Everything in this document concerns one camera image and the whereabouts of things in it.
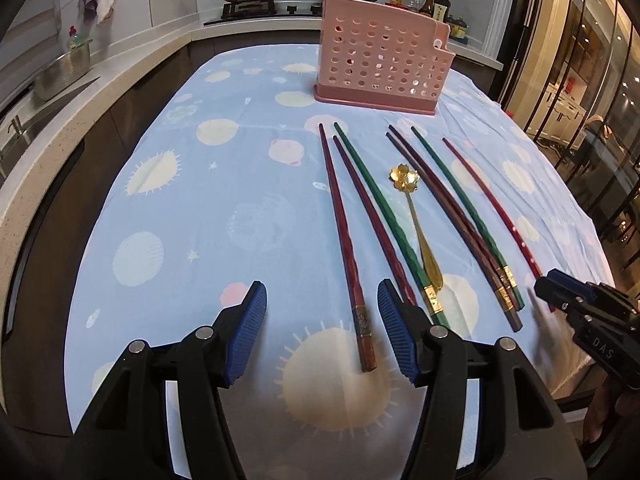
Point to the brown sauce bottle yellow cap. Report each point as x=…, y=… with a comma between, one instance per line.
x=426, y=4

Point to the glass sliding door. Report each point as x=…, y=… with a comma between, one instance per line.
x=575, y=60

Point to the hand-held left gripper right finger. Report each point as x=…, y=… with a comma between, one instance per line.
x=395, y=325

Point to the blue printed tablecloth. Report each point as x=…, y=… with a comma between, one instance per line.
x=200, y=220

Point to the green chopstick gold band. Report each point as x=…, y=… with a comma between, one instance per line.
x=480, y=230
x=387, y=220

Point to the dark red chopstick brown end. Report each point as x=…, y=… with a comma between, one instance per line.
x=345, y=260

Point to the dark soy sauce bottle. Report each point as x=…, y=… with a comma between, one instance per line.
x=441, y=10

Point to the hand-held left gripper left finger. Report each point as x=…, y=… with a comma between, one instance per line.
x=247, y=330

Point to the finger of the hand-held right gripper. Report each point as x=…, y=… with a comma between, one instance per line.
x=567, y=281
x=552, y=294

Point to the steel pot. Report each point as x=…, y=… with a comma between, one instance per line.
x=62, y=72

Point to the dark brown chopstick gold band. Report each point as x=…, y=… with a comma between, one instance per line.
x=434, y=186
x=511, y=316

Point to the pink perforated utensil basket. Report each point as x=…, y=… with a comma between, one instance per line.
x=380, y=60

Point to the chrome faucet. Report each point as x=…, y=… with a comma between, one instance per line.
x=15, y=127

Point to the green dish soap bottle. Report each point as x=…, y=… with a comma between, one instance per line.
x=74, y=39

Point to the gold flower spoon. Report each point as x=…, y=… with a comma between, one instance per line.
x=404, y=176

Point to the person's right hand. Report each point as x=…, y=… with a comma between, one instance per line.
x=617, y=405

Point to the teal seasoning jars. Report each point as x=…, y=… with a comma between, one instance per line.
x=457, y=27

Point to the black gas stove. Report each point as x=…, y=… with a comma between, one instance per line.
x=260, y=10

